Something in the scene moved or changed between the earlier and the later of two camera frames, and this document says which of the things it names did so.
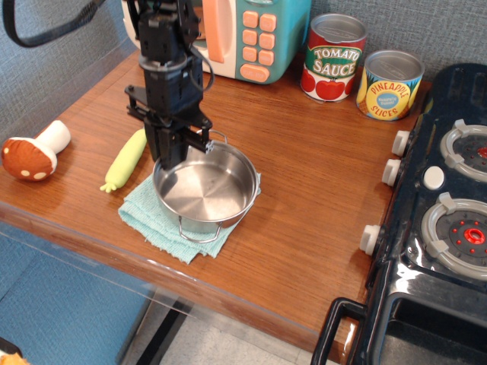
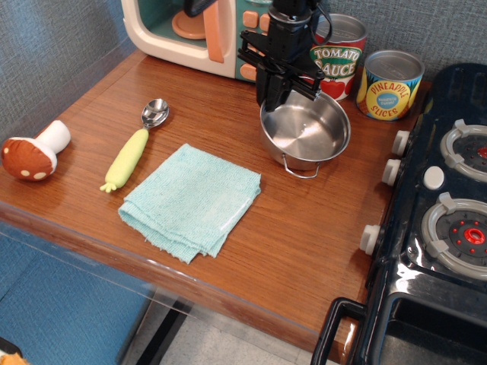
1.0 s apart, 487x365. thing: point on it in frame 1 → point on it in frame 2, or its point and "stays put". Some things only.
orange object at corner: x=13 y=359 stays put
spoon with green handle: x=125 y=160 stays put
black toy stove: x=426 y=297 stays put
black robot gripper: x=173 y=97 → x=293 y=26
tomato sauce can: x=335 y=48 stays put
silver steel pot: x=206 y=192 → x=304 y=132
